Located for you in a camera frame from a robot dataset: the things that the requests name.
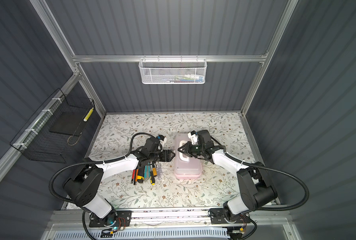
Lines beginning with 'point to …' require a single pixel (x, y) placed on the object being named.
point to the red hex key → (133, 176)
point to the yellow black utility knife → (140, 174)
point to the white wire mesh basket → (172, 71)
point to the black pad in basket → (71, 123)
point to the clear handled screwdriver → (159, 170)
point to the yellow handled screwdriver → (152, 177)
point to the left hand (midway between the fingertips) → (172, 154)
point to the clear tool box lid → (184, 164)
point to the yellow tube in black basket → (86, 118)
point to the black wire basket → (35, 138)
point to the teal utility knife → (147, 172)
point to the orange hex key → (136, 176)
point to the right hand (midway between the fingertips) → (180, 151)
